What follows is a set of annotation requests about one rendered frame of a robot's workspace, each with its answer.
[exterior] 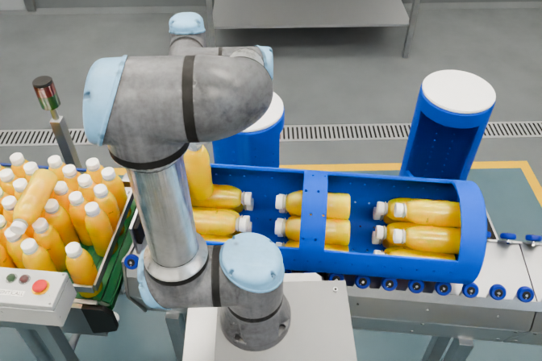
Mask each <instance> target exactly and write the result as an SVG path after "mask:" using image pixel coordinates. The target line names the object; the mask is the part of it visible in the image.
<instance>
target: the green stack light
mask: <svg viewBox="0 0 542 361"><path fill-rule="evenodd" d="M37 98H38V97H37ZM38 100H39V103H40V106H41V108H42V109H43V110H54V109H56V108H58V107H59V106H60V99H59V96H58V93H57V91H56V93H55V94H54V95H53V96H52V97H50V98H38Z"/></svg>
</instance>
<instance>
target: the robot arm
mask: <svg viewBox="0 0 542 361"><path fill-rule="evenodd" d="M205 31H206V29H205V28H204V23H203V19H202V17H201V16H200V15H198V14H196V13H193V12H181V13H178V14H176V15H174V16H173V17H172V18H171V19H170V20H169V33H170V36H171V42H170V46H169V54H168V55H167V56H127V55H123V56H121V57H108V58H102V59H99V60H97V61H95V62H94V63H93V65H92V66H91V68H90V70H89V72H88V75H87V78H86V81H85V88H84V95H83V125H84V130H85V136H86V138H87V140H88V141H89V142H90V143H92V144H95V145H98V146H99V147H101V146H102V145H105V144H106V145H107V146H108V149H109V153H110V156H111V158H112V159H113V161H114V162H115V163H117V164H118V165H119V166H121V167H123V168H125V169H126V170H127V175H128V179H129V181H130V185H131V190H132V192H133V195H134V198H135V203H136V206H137V209H138V212H139V216H140V221H141V223H142V226H143V229H144V234H145V237H146V240H147V243H148V245H147V246H146V248H145V249H143V250H142V252H141V254H140V257H139V261H138V267H137V279H138V282H139V284H140V285H139V290H140V295H141V297H142V299H143V301H144V303H145V304H146V305H147V306H149V307H151V308H154V309H182V308H210V307H220V311H219V320H220V325H221V329H222V332H223V334H224V336H225V337H226V339H227V340H228V341H229V342H230V343H231V344H232V345H234V346H236V347H238V348H240V349H241V350H244V351H265V350H268V349H269V348H272V347H274V346H276V345H277V344H278V343H279V342H280V341H281V340H282V339H283V338H284V337H285V336H286V334H287V332H288V330H289V328H290V320H291V311H290V304H289V302H288V300H287V298H286V296H285V295H284V293H283V279H284V275H285V268H284V264H283V258H282V255H281V252H280V250H279V248H278V247H277V245H276V244H275V243H274V242H272V241H271V240H270V239H269V238H267V237H265V236H264V235H262V234H257V233H251V232H246V233H240V234H236V235H234V236H233V237H232V239H228V240H227V241H226V242H225V243H224V244H223V245H206V241H205V240H204V238H203V237H202V236H201V235H200V234H199V233H197V232H196V227H195V223H194V214H193V209H192V205H191V200H190V191H189V186H188V181H187V176H186V168H185V163H184V158H183V156H184V154H185V153H186V152H187V150H188V148H189V146H191V148H192V149H193V150H194V151H197V147H196V145H199V144H204V143H209V142H212V141H216V140H221V139H225V138H228V137H231V136H233V135H236V134H238V133H240V132H241V131H244V130H246V129H247V128H249V127H250V126H251V125H253V124H254V123H256V122H257V121H258V120H259V119H260V118H262V117H263V115H264V114H265V113H266V111H267V110H268V108H269V106H270V104H271V102H272V99H273V83H272V80H273V50H272V48H271V47H263V46H259V45H255V46H253V47H218V48H207V47H206V35H205Z"/></svg>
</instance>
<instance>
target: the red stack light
mask: <svg viewBox="0 0 542 361"><path fill-rule="evenodd" d="M33 88H34V90H35V94H36V96H37V97H38V98H50V97H52V96H53V95H54V94H55V93H56V87H55V85H54V82H53V81H52V83H51V84H50V86H48V87H45V88H42V89H39V88H36V87H34V86H33Z"/></svg>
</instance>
